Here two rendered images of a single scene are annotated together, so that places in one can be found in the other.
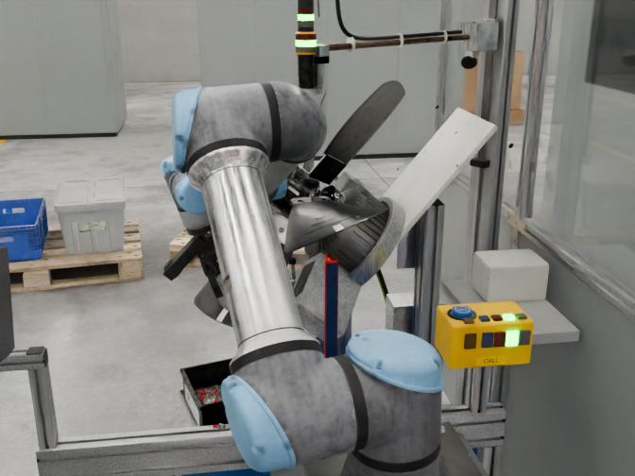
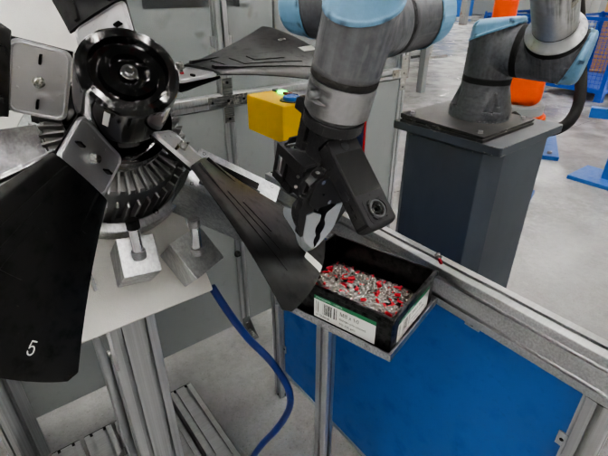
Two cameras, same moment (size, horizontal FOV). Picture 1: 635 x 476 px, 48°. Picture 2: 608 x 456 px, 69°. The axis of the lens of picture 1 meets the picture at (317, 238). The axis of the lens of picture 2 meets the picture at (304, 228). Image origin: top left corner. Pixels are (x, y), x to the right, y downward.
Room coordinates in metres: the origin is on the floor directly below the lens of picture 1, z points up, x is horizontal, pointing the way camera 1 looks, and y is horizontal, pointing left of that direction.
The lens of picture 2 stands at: (1.73, 0.67, 1.31)
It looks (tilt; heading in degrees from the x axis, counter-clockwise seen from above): 29 degrees down; 241
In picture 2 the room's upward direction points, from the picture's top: straight up
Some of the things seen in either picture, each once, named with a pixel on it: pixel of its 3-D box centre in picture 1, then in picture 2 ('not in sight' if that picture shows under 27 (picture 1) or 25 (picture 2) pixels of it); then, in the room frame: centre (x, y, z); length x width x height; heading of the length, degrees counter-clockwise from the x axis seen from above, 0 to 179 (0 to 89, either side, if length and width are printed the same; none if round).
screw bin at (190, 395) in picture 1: (240, 390); (358, 287); (1.34, 0.17, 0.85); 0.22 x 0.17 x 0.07; 114
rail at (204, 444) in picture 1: (281, 442); (391, 251); (1.19, 0.07, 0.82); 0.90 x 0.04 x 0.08; 98
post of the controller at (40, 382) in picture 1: (42, 399); not in sight; (1.13, 0.50, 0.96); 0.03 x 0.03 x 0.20; 8
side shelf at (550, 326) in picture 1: (505, 308); not in sight; (1.75, -0.50, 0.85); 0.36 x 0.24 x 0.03; 8
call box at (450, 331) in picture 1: (482, 336); (280, 118); (1.25, -0.32, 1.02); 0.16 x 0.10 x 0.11; 98
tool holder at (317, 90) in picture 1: (309, 69); not in sight; (1.57, 0.02, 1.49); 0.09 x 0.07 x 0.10; 133
